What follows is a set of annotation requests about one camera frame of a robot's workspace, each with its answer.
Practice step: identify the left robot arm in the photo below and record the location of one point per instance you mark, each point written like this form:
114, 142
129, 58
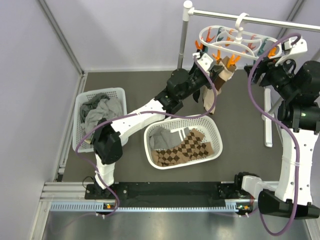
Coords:
109, 136

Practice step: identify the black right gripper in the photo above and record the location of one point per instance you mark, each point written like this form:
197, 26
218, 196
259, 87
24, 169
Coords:
268, 66

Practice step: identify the grey slotted cable duct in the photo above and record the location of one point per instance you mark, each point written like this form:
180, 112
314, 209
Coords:
232, 207

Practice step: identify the white oval sock basket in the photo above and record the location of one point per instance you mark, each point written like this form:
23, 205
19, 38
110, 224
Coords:
205, 125

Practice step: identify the white drying rack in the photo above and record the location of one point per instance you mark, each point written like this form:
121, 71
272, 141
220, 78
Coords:
189, 10

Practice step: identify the white rectangular laundry basket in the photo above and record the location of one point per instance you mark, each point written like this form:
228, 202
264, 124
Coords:
77, 132

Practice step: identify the black sock with white stripes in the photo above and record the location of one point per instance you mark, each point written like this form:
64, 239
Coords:
197, 96

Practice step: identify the grey clothes pile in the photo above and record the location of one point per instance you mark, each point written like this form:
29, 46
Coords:
101, 106

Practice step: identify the orange clothes peg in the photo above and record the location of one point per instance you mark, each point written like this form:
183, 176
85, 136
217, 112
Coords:
199, 46

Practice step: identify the brown beige striped socks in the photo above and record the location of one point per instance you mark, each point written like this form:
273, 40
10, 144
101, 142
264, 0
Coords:
208, 96

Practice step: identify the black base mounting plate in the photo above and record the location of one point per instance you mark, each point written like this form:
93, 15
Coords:
177, 194

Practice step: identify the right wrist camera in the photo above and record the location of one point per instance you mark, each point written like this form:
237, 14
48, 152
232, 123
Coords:
294, 51

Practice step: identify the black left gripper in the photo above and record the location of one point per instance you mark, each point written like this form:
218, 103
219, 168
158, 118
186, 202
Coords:
214, 72

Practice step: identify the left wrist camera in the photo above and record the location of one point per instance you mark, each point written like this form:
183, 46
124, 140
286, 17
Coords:
204, 60

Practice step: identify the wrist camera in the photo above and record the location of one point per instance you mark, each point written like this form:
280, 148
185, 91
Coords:
294, 51
204, 60

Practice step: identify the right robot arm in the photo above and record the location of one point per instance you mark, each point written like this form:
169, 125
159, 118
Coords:
299, 118

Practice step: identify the brown argyle socks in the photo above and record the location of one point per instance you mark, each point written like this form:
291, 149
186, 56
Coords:
192, 149

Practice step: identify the white round clip hanger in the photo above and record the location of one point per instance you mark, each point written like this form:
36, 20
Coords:
235, 41

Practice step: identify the yellow-orange peg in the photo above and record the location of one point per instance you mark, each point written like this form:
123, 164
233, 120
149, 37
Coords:
233, 60
217, 56

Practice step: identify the grey sock in basket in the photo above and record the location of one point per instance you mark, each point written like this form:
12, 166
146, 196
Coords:
161, 138

